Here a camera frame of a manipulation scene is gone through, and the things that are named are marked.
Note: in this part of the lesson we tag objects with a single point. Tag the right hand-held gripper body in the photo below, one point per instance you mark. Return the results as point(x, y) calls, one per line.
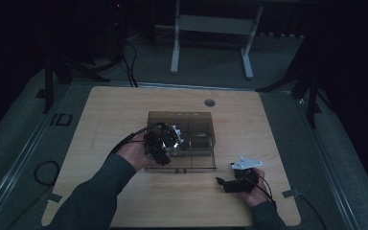
point(246, 179)

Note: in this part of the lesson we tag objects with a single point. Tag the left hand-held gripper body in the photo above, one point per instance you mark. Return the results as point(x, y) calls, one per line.
point(164, 135)

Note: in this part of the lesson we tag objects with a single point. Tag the brown translucent drawer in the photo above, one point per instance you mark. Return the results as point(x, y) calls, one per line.
point(195, 156)

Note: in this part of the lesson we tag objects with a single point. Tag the brown translucent drawer box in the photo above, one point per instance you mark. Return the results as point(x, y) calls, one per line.
point(198, 126)

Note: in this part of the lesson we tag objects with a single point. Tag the person's left hand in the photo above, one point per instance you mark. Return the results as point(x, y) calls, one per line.
point(134, 155)

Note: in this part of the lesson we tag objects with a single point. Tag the person's right hand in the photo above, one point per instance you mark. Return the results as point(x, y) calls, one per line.
point(258, 195)

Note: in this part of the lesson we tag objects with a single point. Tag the grey tape piece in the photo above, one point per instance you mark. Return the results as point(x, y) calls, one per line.
point(55, 197)
point(290, 193)

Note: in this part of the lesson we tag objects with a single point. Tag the grey round table grommet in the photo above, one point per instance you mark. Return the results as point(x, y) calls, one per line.
point(209, 103)

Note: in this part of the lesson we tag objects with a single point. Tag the black metal stand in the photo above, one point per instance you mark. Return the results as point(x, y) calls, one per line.
point(48, 86)
point(312, 102)

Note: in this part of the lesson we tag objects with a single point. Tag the white desk frame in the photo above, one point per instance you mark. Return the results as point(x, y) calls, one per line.
point(215, 25)

